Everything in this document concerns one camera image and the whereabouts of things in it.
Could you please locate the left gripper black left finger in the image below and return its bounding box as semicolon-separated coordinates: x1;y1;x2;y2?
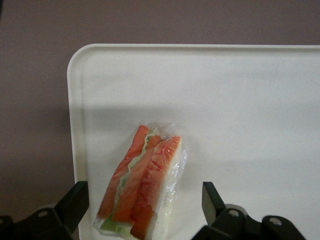
0;180;91;240

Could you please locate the triangle sandwich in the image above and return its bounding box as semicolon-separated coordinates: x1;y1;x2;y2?
92;121;189;240

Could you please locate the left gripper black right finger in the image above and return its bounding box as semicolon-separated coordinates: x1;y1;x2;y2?
201;181;309;240

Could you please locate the cream plastic tray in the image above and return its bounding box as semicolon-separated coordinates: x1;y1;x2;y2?
66;43;320;240

